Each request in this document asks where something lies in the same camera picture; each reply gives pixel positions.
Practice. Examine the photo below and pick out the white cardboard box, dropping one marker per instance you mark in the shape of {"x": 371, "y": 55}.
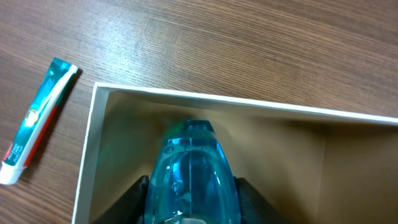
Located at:
{"x": 313, "y": 165}

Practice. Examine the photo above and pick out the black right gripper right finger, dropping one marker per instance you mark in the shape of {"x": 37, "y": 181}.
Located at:
{"x": 255, "y": 209}

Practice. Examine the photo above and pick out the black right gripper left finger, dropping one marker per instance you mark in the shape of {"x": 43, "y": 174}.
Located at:
{"x": 129, "y": 208}

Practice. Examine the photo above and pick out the blue liquid bottle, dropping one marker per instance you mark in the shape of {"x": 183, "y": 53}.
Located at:
{"x": 192, "y": 181}

